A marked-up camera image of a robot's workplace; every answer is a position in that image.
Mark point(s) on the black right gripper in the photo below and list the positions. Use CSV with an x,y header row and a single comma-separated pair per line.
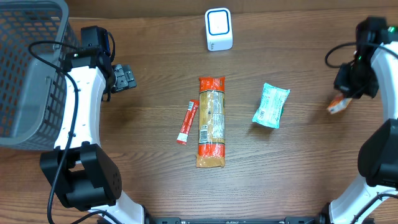
x,y
347,90

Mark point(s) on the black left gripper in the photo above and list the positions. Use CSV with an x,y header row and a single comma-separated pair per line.
x,y
123,78

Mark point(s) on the thin red stick sachet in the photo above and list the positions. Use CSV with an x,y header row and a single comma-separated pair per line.
x,y
187,123

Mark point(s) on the teal tissue packet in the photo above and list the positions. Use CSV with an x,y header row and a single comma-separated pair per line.
x,y
270,109

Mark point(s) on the long orange noodle packet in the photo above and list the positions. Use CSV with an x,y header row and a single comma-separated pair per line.
x,y
211,141

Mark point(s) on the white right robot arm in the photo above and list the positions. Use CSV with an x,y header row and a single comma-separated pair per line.
x,y
376,45

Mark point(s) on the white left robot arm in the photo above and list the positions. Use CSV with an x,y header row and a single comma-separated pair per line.
x,y
81,174

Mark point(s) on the white barcode scanner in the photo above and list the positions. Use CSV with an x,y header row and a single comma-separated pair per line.
x,y
219,30

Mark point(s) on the dark grey plastic basket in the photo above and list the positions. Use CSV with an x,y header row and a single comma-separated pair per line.
x,y
33,93

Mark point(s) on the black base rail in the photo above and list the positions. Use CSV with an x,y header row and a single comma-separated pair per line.
x,y
286,220

